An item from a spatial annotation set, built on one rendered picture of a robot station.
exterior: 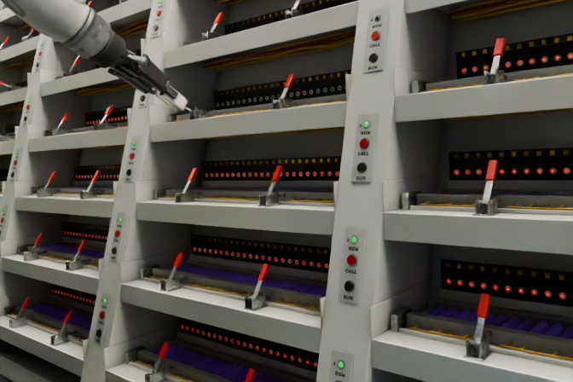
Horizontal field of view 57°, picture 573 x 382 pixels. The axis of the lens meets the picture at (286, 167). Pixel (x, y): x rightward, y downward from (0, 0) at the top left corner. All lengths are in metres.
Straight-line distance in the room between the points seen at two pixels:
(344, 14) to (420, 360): 0.63
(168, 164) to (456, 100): 0.82
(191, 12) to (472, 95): 0.91
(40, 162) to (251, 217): 1.11
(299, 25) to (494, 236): 0.58
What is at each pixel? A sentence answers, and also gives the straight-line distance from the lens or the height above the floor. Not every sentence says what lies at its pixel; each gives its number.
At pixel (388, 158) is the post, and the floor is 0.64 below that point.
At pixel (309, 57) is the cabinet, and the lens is 1.35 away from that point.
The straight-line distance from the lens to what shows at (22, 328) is 1.84.
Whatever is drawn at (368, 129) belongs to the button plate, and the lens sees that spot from 0.93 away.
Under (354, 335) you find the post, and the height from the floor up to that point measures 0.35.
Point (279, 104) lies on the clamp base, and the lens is 1.08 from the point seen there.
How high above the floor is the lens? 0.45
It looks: 10 degrees up
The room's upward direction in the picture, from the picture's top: 8 degrees clockwise
